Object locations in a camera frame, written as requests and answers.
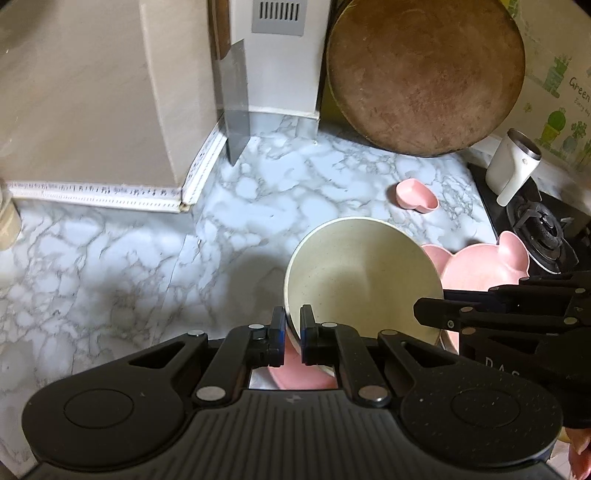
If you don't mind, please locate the black gas stove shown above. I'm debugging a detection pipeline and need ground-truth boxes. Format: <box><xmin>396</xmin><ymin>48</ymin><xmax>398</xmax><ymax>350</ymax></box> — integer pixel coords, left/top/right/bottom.
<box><xmin>466</xmin><ymin>161</ymin><xmax>591</xmax><ymax>278</ymax></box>

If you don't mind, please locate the pink heart-shaped dish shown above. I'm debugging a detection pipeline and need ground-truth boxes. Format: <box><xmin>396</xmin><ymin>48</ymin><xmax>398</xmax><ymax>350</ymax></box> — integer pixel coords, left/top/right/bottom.
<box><xmin>396</xmin><ymin>179</ymin><xmax>439</xmax><ymax>214</ymax></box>

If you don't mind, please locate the white insulated mug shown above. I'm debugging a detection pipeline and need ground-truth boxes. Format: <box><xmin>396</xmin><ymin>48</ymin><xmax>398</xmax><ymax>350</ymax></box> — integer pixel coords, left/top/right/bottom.
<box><xmin>485</xmin><ymin>128</ymin><xmax>543</xmax><ymax>207</ymax></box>

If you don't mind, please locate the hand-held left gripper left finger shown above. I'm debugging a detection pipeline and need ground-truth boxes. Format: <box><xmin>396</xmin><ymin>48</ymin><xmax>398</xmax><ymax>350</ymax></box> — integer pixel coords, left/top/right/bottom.
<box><xmin>124</xmin><ymin>305</ymin><xmax>288</xmax><ymax>409</ymax></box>

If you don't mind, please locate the person's right hand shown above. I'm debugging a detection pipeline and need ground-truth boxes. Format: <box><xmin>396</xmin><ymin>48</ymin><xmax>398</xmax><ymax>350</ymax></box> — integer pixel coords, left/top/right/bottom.
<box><xmin>566</xmin><ymin>427</ymin><xmax>591</xmax><ymax>480</ymax></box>

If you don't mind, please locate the pink fish-shaped plate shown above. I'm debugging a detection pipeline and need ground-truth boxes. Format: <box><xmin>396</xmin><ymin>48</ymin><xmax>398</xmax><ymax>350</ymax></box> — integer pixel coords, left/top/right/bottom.
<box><xmin>421</xmin><ymin>231</ymin><xmax>531</xmax><ymax>356</ymax></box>

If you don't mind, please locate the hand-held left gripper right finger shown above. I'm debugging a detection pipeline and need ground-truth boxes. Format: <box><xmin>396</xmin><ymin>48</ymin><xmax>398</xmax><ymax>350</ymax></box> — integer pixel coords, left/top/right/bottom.
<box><xmin>298</xmin><ymin>304</ymin><xmax>456</xmax><ymax>409</ymax></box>

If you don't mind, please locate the white knife holder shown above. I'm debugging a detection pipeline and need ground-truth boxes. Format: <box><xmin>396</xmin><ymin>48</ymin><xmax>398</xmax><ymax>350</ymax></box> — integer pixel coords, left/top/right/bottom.
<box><xmin>228</xmin><ymin>0</ymin><xmax>333</xmax><ymax>118</ymax></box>

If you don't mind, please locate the cream bowl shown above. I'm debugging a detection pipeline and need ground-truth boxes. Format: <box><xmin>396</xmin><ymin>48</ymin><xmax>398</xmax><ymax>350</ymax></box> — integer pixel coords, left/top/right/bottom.
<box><xmin>284</xmin><ymin>217</ymin><xmax>445</xmax><ymax>377</ymax></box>

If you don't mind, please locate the pink bowl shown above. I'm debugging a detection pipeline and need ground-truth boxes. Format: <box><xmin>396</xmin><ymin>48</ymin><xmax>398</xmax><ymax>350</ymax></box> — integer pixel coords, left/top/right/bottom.
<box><xmin>269</xmin><ymin>323</ymin><xmax>340</xmax><ymax>392</ymax></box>

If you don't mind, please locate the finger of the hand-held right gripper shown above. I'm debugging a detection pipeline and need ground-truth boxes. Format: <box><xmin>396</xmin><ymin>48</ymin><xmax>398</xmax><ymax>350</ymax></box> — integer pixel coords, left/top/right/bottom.
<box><xmin>413</xmin><ymin>298</ymin><xmax>591</xmax><ymax>334</ymax></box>
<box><xmin>443</xmin><ymin>271</ymin><xmax>591</xmax><ymax>304</ymax></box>

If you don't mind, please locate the round wooden cutting board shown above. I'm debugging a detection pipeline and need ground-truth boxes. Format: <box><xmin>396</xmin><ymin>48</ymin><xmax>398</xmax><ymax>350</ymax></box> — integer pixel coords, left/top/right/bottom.
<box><xmin>326</xmin><ymin>0</ymin><xmax>526</xmax><ymax>158</ymax></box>

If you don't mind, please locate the steel cleaver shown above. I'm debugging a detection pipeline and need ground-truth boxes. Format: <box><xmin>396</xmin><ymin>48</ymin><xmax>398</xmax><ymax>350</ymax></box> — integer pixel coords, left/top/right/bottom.
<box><xmin>208</xmin><ymin>0</ymin><xmax>252</xmax><ymax>164</ymax></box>

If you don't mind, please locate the black burner grate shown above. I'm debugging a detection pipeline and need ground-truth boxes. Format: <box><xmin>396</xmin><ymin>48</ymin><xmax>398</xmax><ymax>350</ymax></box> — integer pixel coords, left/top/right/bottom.
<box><xmin>506</xmin><ymin>200</ymin><xmax>578</xmax><ymax>273</ymax></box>

